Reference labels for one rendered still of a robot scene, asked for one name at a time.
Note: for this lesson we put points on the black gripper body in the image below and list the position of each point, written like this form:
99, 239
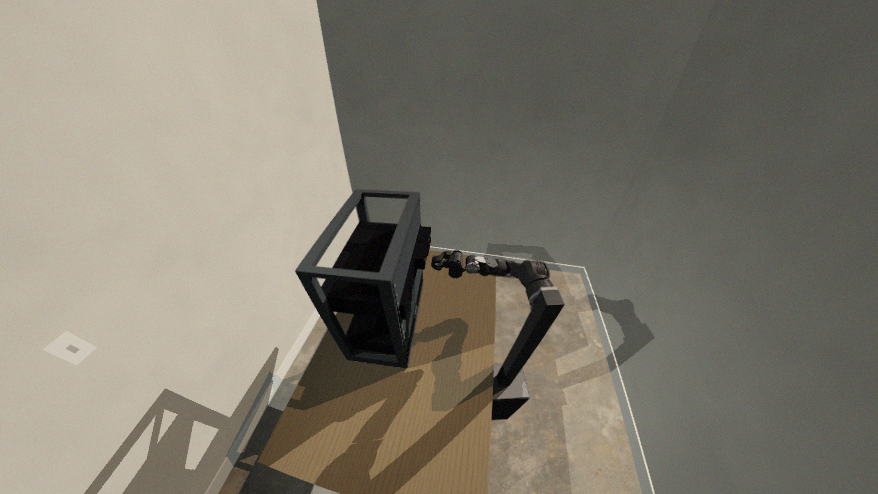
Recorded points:
455, 265

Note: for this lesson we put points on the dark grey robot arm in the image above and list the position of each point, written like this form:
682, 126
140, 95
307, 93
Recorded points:
532, 274

